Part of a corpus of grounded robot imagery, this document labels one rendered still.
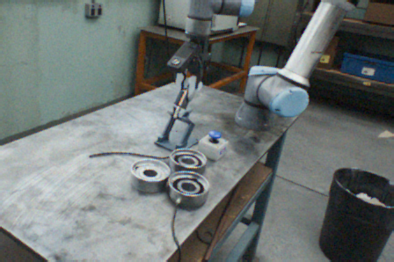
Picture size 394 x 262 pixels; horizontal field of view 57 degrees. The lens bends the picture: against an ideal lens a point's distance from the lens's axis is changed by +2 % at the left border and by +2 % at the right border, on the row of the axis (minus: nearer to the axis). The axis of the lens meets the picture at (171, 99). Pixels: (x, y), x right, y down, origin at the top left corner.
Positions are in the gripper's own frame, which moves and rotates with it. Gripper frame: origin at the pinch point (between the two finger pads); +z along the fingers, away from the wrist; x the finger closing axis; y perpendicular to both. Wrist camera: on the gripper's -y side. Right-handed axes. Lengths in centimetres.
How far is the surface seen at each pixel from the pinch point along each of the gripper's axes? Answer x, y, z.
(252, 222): -16, 53, 72
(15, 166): 22, -44, 16
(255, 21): 120, 352, 19
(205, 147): -11.0, -1.6, 13.0
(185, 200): -20.5, -27.4, 13.6
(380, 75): -31, 333, 45
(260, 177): -18, 43, 41
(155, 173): -8.0, -23.0, 14.2
